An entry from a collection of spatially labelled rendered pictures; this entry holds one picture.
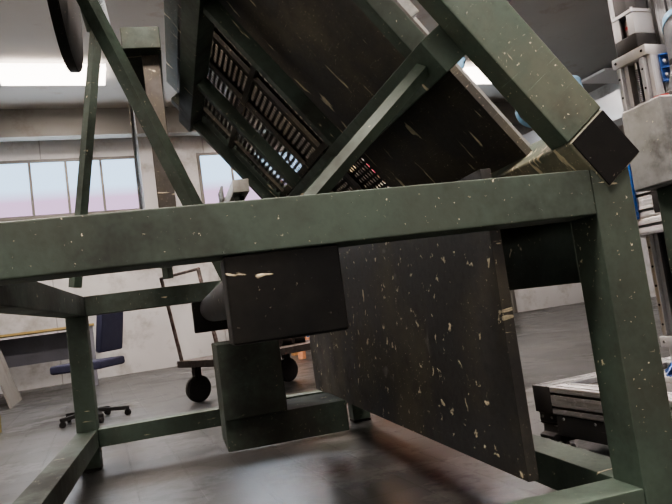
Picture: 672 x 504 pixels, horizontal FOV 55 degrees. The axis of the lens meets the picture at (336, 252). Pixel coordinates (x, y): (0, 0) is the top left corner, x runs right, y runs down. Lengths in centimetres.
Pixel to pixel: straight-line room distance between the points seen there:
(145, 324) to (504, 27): 920
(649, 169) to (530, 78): 35
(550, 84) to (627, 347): 53
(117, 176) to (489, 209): 943
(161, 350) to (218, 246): 916
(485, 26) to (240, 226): 61
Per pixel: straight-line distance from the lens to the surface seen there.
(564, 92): 137
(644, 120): 153
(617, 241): 136
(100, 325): 500
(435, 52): 134
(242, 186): 202
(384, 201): 115
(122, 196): 1038
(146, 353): 1020
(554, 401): 231
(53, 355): 945
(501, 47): 133
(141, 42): 281
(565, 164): 139
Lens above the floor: 59
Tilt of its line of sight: 5 degrees up
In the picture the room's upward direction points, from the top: 8 degrees counter-clockwise
